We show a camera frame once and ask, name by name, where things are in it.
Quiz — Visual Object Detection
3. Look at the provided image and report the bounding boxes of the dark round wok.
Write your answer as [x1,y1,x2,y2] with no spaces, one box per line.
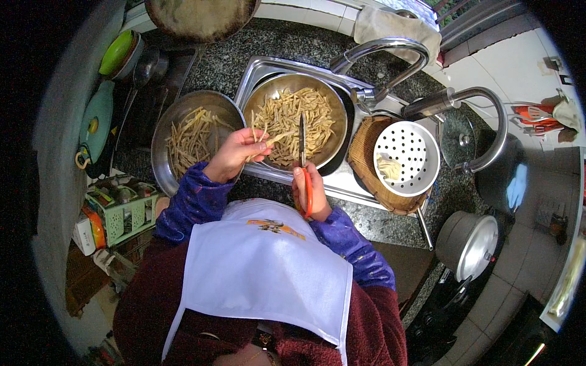
[144,0,262,44]

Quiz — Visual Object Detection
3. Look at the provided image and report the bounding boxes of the green plastic basket with items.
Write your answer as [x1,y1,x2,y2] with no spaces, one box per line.
[85,176,160,248]

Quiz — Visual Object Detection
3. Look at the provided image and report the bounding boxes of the round steel bowl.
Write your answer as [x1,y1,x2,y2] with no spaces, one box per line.
[242,73,349,172]

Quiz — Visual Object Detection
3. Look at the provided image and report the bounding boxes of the teal pot lid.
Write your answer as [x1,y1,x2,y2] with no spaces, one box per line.
[74,80,116,171]

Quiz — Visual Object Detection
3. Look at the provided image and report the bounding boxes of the pale vegetable strips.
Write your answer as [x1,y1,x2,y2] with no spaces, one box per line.
[245,110,296,163]

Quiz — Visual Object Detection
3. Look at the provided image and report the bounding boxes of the orange handled scissors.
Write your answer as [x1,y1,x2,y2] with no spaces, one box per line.
[298,113,315,219]

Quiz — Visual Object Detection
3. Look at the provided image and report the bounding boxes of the orange hanging utensils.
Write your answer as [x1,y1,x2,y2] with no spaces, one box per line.
[512,104,565,136]

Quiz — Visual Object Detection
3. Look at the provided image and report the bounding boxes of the pale lump in colander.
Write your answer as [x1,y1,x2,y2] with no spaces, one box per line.
[376,153,402,180]

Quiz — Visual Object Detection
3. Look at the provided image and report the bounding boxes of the large steel basin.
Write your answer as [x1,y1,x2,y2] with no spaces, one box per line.
[151,90,248,197]

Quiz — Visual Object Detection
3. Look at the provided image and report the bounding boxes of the woven bamboo basket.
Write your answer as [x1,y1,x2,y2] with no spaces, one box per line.
[347,116,433,216]

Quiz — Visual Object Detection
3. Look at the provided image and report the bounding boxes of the heap of cut pale strips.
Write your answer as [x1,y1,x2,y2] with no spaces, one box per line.
[251,88,337,167]

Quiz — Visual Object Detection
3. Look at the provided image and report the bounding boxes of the white perforated colander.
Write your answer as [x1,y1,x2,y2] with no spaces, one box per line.
[373,121,441,197]

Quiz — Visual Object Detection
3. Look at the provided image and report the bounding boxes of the beige hanging cloth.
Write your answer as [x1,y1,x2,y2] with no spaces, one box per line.
[552,89,583,133]

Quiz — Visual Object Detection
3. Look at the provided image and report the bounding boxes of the stainless steel sink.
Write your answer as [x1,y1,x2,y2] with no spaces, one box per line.
[233,56,433,218]

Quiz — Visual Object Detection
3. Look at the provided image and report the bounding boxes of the aluminium pot with lid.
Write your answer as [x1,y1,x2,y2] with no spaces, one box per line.
[435,210,500,282]

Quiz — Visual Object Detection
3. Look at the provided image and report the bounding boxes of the white carton box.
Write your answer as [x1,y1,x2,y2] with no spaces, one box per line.
[72,215,97,257]

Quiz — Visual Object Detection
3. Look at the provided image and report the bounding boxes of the black gas stove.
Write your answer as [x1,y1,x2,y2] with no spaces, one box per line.
[405,261,504,366]

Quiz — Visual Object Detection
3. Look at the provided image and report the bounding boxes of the black kettle with steel handle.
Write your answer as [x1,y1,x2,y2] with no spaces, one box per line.
[402,86,533,217]

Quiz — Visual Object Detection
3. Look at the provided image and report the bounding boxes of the person's left hand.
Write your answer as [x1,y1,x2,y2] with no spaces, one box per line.
[203,127,274,185]

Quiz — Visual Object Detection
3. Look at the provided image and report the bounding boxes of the person's body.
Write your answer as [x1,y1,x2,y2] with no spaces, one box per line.
[112,198,408,366]

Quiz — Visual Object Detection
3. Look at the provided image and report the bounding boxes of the black ladle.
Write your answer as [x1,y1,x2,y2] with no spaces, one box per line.
[110,46,161,177]

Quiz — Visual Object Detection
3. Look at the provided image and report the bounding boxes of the glass pot lid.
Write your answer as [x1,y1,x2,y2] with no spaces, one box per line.
[439,110,477,170]

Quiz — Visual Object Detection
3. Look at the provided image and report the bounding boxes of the chrome curved faucet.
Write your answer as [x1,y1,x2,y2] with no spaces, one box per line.
[330,38,431,110]

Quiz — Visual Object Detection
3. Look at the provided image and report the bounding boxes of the thin metal handle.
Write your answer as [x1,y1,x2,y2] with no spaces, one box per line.
[416,206,435,251]

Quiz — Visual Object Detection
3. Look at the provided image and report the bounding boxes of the orange packet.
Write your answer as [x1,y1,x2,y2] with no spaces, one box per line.
[82,205,107,250]

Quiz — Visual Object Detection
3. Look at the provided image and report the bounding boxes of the heap of uncut pale strips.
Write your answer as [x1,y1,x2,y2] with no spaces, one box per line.
[166,106,235,180]

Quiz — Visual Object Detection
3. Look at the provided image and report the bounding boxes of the grey dish cloth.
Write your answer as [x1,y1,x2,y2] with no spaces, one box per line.
[353,5,442,65]

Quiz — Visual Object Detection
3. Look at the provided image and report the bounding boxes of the person's right hand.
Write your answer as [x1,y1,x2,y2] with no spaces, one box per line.
[292,161,332,222]

